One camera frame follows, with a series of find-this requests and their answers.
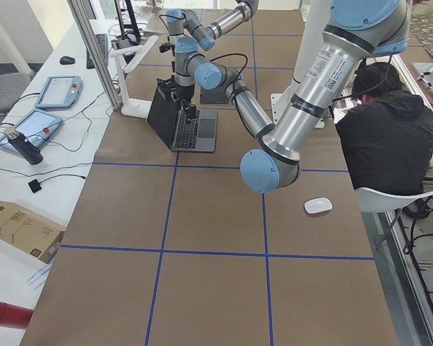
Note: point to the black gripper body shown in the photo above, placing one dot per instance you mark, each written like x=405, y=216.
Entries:
x=183, y=93

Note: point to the grey laptop computer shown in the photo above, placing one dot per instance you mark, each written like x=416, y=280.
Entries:
x=181, y=126

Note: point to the white wireless mouse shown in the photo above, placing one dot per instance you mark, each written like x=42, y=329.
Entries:
x=318, y=205

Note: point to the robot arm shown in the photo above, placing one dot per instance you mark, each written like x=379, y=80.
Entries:
x=205, y=25
x=354, y=30

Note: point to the white desk lamp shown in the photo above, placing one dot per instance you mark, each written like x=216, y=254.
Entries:
x=126, y=60

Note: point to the black computer mouse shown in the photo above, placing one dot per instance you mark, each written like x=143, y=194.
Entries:
x=67, y=60

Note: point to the upper blue teach pendant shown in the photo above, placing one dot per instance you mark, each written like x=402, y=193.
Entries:
x=59, y=93

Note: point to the blue teach pendant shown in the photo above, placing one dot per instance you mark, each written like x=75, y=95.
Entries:
x=38, y=126
x=59, y=93

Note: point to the lower blue teach pendant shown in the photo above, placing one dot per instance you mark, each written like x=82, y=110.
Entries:
x=38, y=126

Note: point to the black water bottle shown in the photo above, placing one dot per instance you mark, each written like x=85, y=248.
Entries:
x=23, y=146

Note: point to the small black square device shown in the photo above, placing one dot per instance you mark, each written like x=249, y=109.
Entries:
x=35, y=186

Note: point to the cardboard box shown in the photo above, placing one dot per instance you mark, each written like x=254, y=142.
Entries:
x=30, y=232

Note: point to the seated person in black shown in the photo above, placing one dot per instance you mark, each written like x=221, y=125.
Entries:
x=387, y=139

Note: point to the white chair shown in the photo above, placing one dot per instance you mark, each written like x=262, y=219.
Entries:
x=372, y=201

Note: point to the red cylinder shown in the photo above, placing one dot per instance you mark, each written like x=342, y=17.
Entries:
x=15, y=317

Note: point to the aluminium frame post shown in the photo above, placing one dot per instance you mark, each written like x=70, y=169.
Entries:
x=81, y=18

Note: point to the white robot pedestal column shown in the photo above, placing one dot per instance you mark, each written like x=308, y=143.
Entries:
x=316, y=16

